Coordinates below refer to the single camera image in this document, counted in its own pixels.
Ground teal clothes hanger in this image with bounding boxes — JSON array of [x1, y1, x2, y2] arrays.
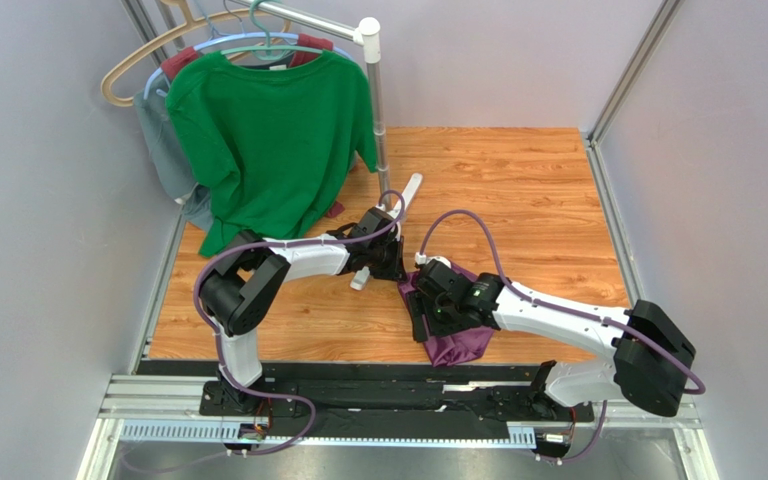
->
[[220, 0, 323, 62]]

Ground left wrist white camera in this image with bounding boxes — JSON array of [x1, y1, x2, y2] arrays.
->
[[376, 199, 403, 231]]

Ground white clothes rack stand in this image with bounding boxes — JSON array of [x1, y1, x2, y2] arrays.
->
[[250, 0, 425, 291]]

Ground aluminium frame rail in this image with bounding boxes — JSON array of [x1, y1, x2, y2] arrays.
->
[[581, 0, 683, 304]]

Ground purple cloth napkin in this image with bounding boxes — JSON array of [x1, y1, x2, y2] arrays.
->
[[398, 273, 494, 367]]

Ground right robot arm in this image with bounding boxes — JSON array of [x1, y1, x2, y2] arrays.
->
[[405, 258, 696, 417]]

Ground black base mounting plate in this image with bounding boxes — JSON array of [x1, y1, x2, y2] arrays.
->
[[137, 359, 665, 442]]

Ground green t-shirt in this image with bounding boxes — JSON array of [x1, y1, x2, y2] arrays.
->
[[166, 51, 378, 257]]

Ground grey garment on rack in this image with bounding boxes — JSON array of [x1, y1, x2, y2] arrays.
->
[[133, 75, 213, 231]]

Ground wooden clothes hanger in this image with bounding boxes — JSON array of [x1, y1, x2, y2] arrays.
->
[[99, 0, 295, 108]]

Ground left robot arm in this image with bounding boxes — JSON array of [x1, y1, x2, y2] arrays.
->
[[193, 206, 407, 399]]

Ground light blue clothes hanger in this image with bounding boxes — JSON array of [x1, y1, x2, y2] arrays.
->
[[142, 31, 355, 100]]

